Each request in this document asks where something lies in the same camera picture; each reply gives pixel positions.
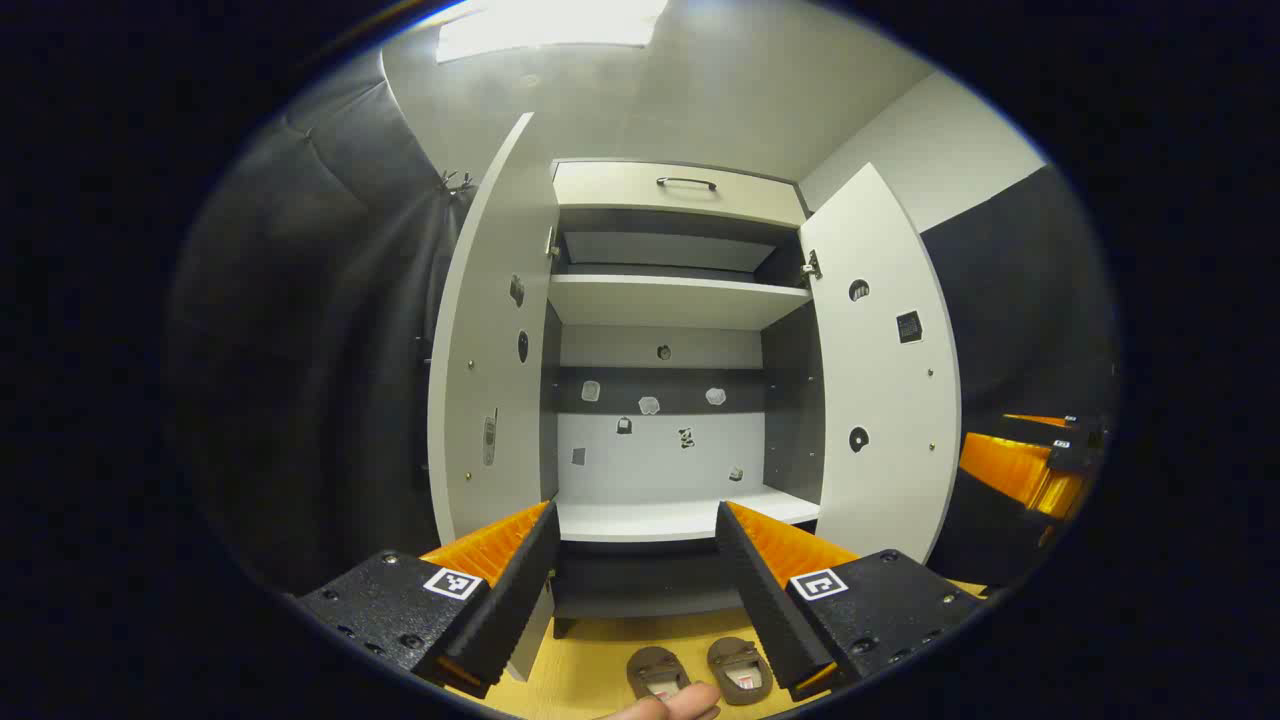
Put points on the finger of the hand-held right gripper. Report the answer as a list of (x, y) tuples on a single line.
[(1045, 418), (1010, 470)]

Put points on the white and grey shoe cabinet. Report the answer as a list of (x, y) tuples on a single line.
[(670, 300)]

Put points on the white cabinet drawer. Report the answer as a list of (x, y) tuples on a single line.
[(620, 200)]

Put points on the white shoe cabinet door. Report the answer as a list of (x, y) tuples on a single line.
[(880, 380), (490, 330)]

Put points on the black backdrop cloth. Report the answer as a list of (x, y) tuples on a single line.
[(300, 350), (1020, 300)]

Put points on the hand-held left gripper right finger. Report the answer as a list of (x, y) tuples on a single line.
[(765, 610)]

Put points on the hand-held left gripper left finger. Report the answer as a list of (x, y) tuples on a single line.
[(510, 600)]

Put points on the brown fuzzy shoe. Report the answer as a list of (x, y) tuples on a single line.
[(740, 665), (655, 668)]

